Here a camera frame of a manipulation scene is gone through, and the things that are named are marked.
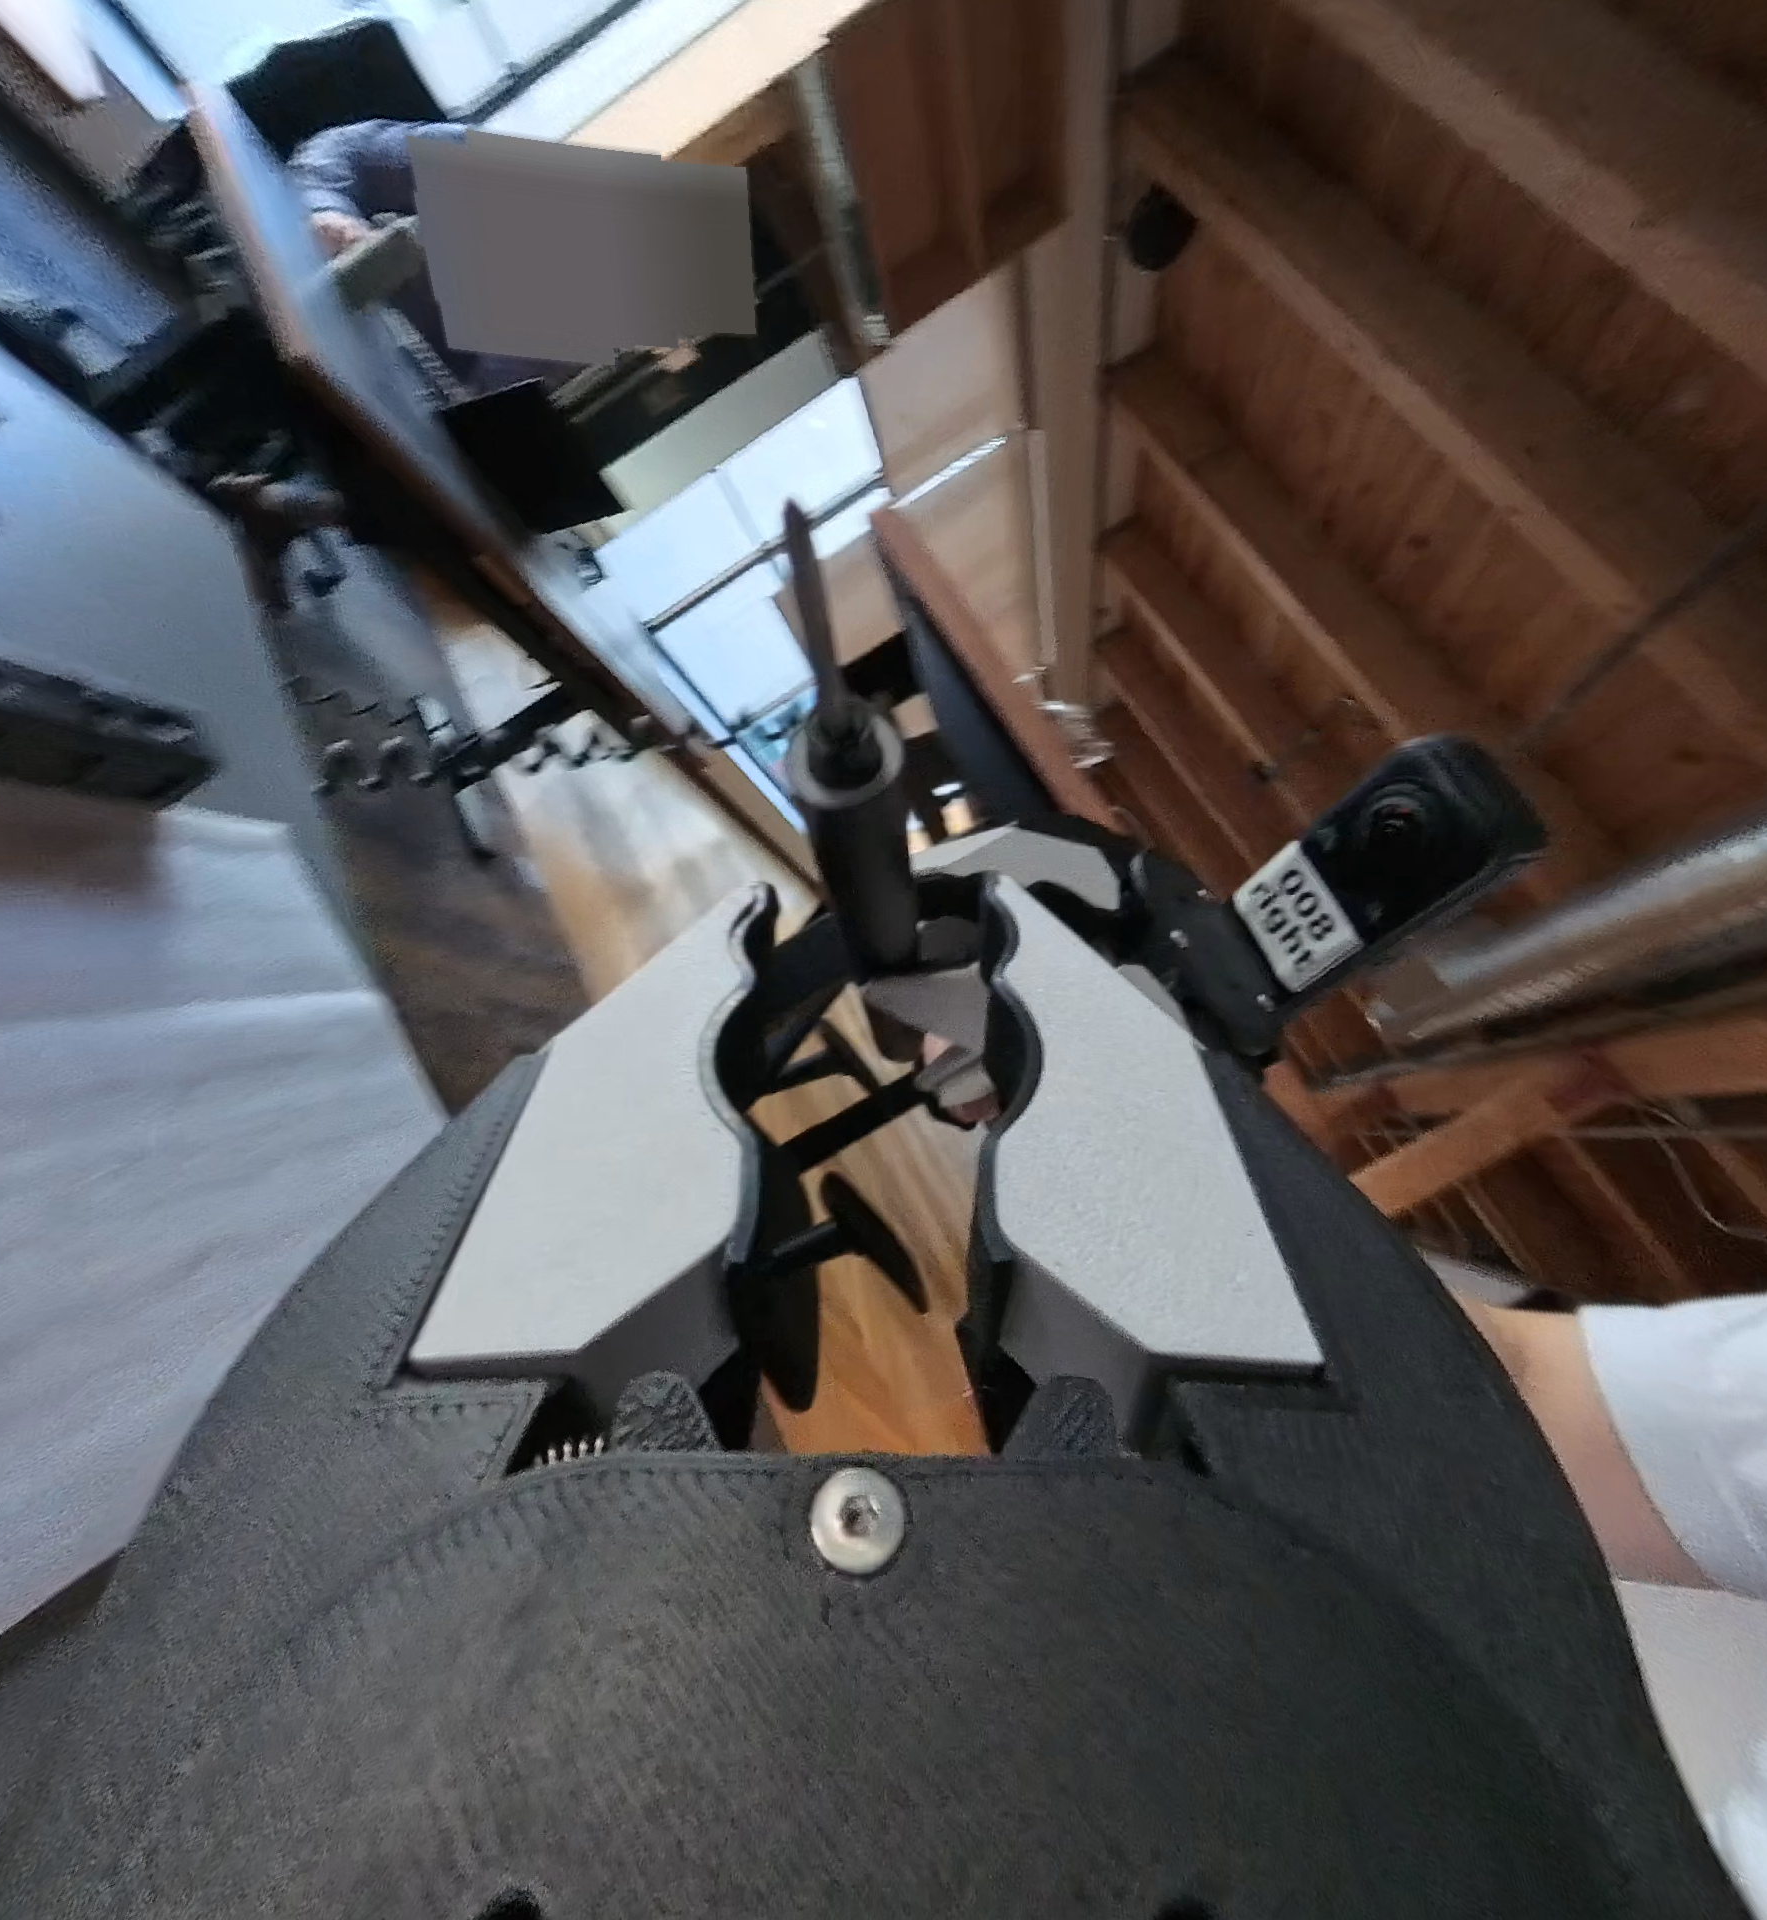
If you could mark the black ceiling fixture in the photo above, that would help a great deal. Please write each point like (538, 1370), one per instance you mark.
(1161, 228)

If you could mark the black keyboard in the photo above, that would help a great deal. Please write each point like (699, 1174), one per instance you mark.
(57, 727)

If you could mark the metal pipe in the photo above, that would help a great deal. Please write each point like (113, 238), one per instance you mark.
(1647, 937)

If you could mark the black office chair base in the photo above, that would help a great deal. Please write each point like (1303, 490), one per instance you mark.
(876, 1238)

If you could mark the white cloth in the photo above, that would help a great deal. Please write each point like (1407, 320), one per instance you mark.
(133, 1141)

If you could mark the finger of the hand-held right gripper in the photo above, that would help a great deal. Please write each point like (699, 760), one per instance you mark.
(935, 1003)
(1049, 858)

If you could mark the black monitor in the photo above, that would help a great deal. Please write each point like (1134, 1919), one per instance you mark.
(973, 705)

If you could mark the person in white shirt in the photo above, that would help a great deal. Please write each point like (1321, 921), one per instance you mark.
(1753, 1439)

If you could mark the black precision screwdriver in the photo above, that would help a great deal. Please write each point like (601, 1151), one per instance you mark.
(861, 838)

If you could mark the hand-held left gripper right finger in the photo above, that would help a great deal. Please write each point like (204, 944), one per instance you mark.
(1138, 1185)

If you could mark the person's right forearm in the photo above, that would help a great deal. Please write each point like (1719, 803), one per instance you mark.
(1557, 1425)

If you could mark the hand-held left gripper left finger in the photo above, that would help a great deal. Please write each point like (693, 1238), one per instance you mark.
(598, 1185)

